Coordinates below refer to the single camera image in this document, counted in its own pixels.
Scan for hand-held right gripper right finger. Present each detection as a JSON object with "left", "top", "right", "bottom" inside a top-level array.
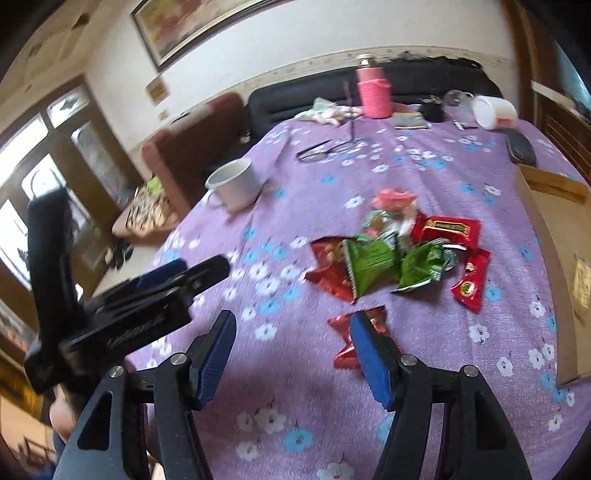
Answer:
[{"left": 349, "top": 311, "right": 534, "bottom": 480}]

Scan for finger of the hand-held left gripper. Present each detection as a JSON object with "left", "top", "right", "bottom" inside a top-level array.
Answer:
[
  {"left": 88, "top": 258, "right": 189, "bottom": 308},
  {"left": 139, "top": 255, "right": 230, "bottom": 305}
]

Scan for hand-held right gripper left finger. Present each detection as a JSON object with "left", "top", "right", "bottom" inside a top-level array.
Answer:
[{"left": 53, "top": 310, "right": 238, "bottom": 480}]

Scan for shiny red foil packet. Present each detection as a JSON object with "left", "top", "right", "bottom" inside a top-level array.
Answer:
[{"left": 328, "top": 305, "right": 387, "bottom": 371}]

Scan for dark red snack packet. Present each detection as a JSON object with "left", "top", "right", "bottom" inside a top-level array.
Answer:
[{"left": 305, "top": 236, "right": 358, "bottom": 304}]

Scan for green snack packet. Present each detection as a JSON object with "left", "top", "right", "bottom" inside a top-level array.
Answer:
[
  {"left": 344, "top": 234, "right": 400, "bottom": 300},
  {"left": 392, "top": 241, "right": 446, "bottom": 294}
]

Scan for red face print snack packet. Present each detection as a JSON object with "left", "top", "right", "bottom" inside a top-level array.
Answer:
[{"left": 451, "top": 248, "right": 491, "bottom": 315}]

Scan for cardboard box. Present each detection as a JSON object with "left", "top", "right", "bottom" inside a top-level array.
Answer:
[{"left": 517, "top": 164, "right": 591, "bottom": 388}]

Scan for dark slippers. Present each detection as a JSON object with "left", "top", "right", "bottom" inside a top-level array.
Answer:
[{"left": 106, "top": 242, "right": 134, "bottom": 271}]

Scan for wooden low table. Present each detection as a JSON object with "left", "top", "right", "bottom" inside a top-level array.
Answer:
[{"left": 112, "top": 178, "right": 183, "bottom": 241}]

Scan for patterned tray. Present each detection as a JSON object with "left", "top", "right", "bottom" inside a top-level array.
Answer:
[{"left": 128, "top": 178, "right": 178, "bottom": 229}]

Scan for white mug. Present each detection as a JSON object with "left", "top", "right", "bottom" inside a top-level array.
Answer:
[{"left": 204, "top": 158, "right": 266, "bottom": 213}]

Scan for wooden glass door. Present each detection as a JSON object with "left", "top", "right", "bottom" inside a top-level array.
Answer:
[{"left": 0, "top": 76, "right": 144, "bottom": 324}]

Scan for brown armchair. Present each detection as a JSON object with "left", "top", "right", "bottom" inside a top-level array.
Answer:
[{"left": 141, "top": 92, "right": 247, "bottom": 208}]

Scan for purple floral tablecloth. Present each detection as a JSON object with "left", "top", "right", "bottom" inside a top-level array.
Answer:
[{"left": 90, "top": 108, "right": 589, "bottom": 480}]

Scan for eyeglasses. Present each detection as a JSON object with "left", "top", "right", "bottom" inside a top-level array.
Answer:
[{"left": 295, "top": 80, "right": 365, "bottom": 163}]

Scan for black sofa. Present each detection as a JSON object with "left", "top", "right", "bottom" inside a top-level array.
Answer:
[{"left": 247, "top": 58, "right": 504, "bottom": 139}]

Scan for white pink cloth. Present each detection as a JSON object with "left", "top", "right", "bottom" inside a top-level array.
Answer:
[{"left": 298, "top": 97, "right": 365, "bottom": 127}]

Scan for pink bottle with knit sleeve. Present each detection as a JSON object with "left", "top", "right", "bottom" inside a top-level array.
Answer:
[{"left": 355, "top": 53, "right": 392, "bottom": 120}]

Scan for small notebook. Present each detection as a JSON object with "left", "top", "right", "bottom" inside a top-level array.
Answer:
[{"left": 392, "top": 111, "right": 428, "bottom": 130}]

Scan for framed painting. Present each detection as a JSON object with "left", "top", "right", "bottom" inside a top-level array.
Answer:
[{"left": 130, "top": 0, "right": 287, "bottom": 72}]

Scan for black glasses case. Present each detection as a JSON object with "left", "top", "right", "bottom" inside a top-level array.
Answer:
[{"left": 505, "top": 128, "right": 537, "bottom": 167}]

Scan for clear glass cup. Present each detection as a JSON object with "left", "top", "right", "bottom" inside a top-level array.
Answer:
[{"left": 443, "top": 90, "right": 474, "bottom": 109}]

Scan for white plastic jar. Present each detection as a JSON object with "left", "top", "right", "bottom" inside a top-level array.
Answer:
[{"left": 471, "top": 95, "right": 519, "bottom": 131}]

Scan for wooden brick pattern cabinet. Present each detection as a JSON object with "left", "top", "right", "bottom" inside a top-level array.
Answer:
[{"left": 503, "top": 0, "right": 591, "bottom": 181}]

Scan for window with lace curtain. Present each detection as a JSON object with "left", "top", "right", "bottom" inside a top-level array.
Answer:
[{"left": 554, "top": 41, "right": 588, "bottom": 109}]

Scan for small wall plaque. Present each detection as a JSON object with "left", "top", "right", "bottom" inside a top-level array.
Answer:
[{"left": 147, "top": 76, "right": 169, "bottom": 104}]

